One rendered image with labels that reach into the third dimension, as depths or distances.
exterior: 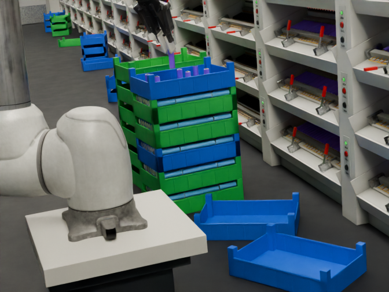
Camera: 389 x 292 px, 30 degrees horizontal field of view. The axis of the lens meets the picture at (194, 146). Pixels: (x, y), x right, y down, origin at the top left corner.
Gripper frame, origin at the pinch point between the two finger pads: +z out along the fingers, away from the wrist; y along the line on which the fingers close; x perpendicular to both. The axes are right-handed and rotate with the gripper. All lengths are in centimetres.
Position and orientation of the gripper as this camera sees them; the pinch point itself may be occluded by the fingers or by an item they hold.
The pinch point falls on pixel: (166, 42)
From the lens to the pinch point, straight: 231.7
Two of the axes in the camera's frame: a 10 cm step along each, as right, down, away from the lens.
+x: 4.9, -6.4, 5.9
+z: 3.2, 7.6, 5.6
